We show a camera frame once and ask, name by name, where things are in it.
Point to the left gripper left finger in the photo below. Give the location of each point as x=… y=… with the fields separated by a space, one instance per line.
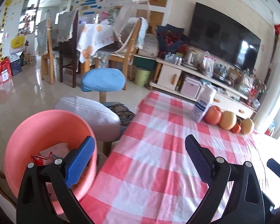
x=34 y=204

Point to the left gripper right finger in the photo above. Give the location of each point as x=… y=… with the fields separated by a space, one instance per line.
x=245 y=204

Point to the red patterned candy wrapper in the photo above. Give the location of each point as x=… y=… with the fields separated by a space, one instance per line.
x=41 y=160

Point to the white blue milk carton box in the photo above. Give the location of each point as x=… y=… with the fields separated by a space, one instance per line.
x=59 y=150

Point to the pink plastic trash bin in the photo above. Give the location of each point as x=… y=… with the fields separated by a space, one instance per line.
x=37 y=133

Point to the orange tangerine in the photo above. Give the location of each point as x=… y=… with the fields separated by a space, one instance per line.
x=236 y=129

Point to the yellow pear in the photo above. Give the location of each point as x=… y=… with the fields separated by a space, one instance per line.
x=247 y=126
x=228 y=120

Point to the red apple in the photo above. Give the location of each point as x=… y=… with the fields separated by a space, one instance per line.
x=213 y=115

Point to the red white checkered tablecloth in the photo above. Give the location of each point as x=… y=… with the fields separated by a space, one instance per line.
x=149 y=177

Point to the grey round pouf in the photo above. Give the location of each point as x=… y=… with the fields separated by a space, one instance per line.
x=104 y=123

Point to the pink storage box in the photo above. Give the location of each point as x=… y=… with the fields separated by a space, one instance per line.
x=190 y=87

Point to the red boxes stack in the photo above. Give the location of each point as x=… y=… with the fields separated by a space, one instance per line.
x=5 y=70

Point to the clear plastic bag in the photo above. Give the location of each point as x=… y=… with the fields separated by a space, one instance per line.
x=206 y=65

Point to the blue cushioned stool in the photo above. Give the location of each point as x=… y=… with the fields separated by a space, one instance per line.
x=103 y=80

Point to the light wooden chair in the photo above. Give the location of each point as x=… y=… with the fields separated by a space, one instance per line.
x=45 y=50

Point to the white electric kettle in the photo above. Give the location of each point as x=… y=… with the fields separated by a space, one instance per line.
x=191 y=59

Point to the green waste bin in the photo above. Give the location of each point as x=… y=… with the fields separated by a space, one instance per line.
x=142 y=76

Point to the black flat television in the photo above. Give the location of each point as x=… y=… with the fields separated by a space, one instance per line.
x=223 y=37

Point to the dining table white cloth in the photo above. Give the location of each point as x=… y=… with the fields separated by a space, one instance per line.
x=92 y=38

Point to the dark blue flower bouquet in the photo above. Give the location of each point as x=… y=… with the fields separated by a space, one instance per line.
x=170 y=39

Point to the dark wooden chair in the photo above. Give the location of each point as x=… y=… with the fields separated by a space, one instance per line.
x=68 y=35

